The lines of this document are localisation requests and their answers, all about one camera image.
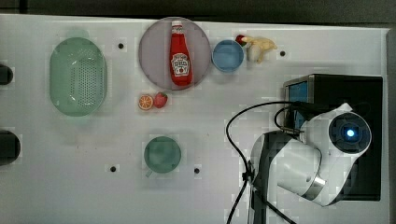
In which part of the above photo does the toy strawberry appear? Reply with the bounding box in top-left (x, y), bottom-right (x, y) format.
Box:
top-left (154, 92), bottom-right (168, 108)

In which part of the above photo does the blue bowl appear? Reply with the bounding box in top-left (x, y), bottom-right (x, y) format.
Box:
top-left (212, 40), bottom-right (245, 73)

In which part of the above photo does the yellow plush toy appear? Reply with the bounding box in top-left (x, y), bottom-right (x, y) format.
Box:
top-left (235, 35), bottom-right (277, 63)

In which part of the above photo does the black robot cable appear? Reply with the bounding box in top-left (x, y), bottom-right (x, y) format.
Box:
top-left (225, 100), bottom-right (312, 224)

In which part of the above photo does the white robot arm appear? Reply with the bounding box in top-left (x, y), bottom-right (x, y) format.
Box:
top-left (250, 103), bottom-right (373, 206)

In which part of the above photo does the black toaster oven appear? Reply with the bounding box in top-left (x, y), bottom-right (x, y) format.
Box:
top-left (283, 74), bottom-right (383, 201)

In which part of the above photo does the green colander basket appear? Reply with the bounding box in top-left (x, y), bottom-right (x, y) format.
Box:
top-left (49, 37), bottom-right (107, 117)

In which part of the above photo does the red ketchup bottle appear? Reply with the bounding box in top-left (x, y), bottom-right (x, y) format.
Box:
top-left (169, 21), bottom-right (192, 86)

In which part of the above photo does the grey round plate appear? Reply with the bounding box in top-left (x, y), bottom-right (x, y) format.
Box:
top-left (138, 17), bottom-right (211, 91)

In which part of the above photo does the toy orange slice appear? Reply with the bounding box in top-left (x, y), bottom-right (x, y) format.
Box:
top-left (138, 94), bottom-right (154, 110)

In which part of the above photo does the black cylinder post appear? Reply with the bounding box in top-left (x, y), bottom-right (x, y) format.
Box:
top-left (0, 130), bottom-right (21, 166)
top-left (0, 64), bottom-right (14, 85)

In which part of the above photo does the green mug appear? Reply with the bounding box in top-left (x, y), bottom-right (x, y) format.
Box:
top-left (144, 136), bottom-right (182, 177)

